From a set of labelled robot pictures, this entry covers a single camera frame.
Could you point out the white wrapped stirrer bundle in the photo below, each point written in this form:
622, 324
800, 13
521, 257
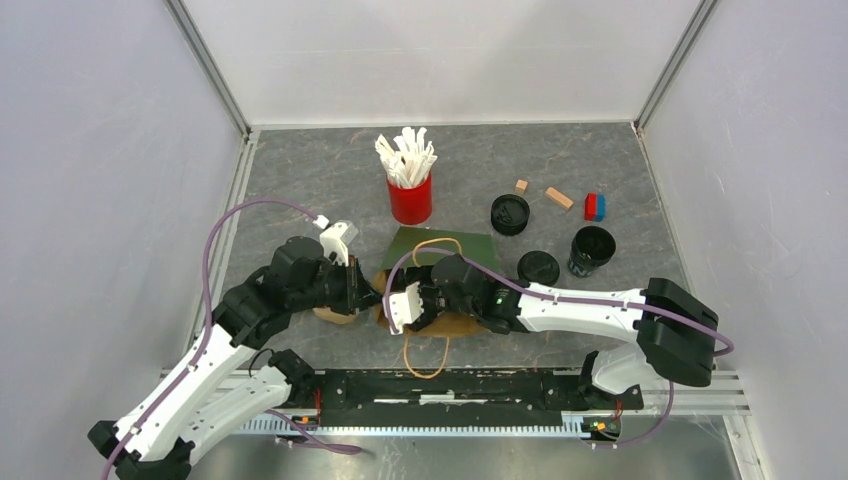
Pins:
407, 159

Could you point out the red cup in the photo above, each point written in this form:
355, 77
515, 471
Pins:
411, 206

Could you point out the long wooden block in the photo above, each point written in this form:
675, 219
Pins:
559, 198

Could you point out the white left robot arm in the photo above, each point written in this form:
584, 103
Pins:
177, 424

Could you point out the black coffee lid stack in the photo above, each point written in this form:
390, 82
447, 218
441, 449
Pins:
509, 214

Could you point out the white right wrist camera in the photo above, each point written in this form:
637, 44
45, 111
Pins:
403, 308

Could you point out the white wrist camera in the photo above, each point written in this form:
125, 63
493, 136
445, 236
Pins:
403, 308
335, 239

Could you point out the red and blue block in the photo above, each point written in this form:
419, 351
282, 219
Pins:
594, 207

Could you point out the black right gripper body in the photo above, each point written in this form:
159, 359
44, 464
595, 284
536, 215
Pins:
435, 302

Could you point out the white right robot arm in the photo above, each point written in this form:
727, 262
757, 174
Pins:
664, 331

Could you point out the brown cardboard cup carrier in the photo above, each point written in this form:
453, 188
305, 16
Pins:
327, 314

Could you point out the small wooden cube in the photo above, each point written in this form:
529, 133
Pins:
521, 187

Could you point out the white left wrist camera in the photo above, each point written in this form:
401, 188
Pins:
335, 239

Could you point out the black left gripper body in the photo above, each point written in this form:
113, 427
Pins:
332, 286

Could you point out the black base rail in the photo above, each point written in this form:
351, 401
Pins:
473, 402

